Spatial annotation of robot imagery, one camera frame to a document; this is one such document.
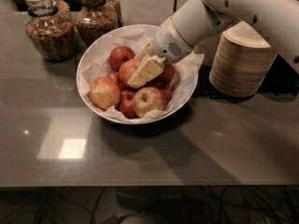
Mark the rear stack of paper bowls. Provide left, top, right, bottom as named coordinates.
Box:
left=193, top=34, right=221, bottom=66

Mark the glass jar of granola right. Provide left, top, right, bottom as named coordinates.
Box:
left=74, top=0, right=118, bottom=47

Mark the front stack of paper bowls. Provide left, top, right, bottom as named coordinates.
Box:
left=209, top=21, right=277, bottom=98

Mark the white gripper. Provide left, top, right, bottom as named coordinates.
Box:
left=127, top=18, right=192, bottom=89

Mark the yellow-red apple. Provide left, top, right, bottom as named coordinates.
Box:
left=132, top=87, right=166, bottom=118
left=89, top=77, right=121, bottom=110

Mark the small red apple left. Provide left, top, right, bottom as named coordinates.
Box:
left=107, top=72, right=125, bottom=91

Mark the yellow-red apple front left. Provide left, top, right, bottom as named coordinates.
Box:
left=89, top=77, right=121, bottom=110

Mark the white bowl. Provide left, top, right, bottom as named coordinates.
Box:
left=76, top=23, right=199, bottom=125

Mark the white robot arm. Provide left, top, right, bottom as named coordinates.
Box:
left=128, top=0, right=299, bottom=89

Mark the dark red apple bottom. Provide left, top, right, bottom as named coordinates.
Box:
left=118, top=90, right=137, bottom=119

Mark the glass jar of granola left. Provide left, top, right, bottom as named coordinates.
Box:
left=24, top=0, right=75, bottom=62

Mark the white napkin holder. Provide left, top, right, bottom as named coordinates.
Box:
left=121, top=0, right=174, bottom=25

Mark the stack of paper bowls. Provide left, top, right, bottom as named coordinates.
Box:
left=193, top=34, right=221, bottom=66
left=209, top=21, right=277, bottom=98

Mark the red apple with sticker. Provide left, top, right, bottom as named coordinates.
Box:
left=157, top=64, right=177, bottom=82

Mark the glass jar of granola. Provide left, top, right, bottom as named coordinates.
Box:
left=74, top=0, right=118, bottom=47
left=24, top=0, right=75, bottom=62

